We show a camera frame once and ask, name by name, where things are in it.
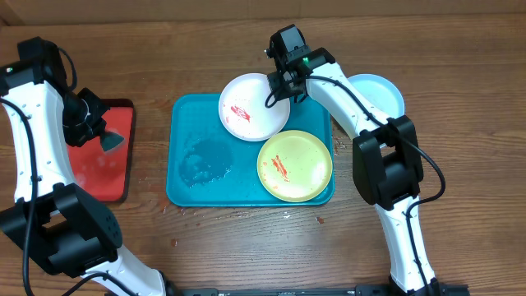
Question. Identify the white plate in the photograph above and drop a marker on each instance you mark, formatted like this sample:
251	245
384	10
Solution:
242	108

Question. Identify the red water basin tray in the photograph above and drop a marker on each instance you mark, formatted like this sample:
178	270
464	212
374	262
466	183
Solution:
106	175

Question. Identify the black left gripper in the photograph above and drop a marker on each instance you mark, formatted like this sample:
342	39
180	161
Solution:
79	135

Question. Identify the blue plastic tray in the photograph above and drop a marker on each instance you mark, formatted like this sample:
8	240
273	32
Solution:
210	167

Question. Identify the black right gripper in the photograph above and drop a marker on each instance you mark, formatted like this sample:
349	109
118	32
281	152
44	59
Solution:
274	83

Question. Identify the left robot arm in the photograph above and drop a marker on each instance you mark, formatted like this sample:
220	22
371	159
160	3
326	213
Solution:
55	222

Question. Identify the light blue plate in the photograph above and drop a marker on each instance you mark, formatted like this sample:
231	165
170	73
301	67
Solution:
382	93

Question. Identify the yellow-green plate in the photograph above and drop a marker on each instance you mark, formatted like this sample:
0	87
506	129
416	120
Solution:
295	166

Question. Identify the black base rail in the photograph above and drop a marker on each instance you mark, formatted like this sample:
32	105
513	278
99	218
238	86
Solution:
359	290

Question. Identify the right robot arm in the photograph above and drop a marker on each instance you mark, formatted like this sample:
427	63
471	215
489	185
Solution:
387	161

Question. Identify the pink green sponge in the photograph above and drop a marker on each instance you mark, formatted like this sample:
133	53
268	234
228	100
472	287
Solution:
110	140

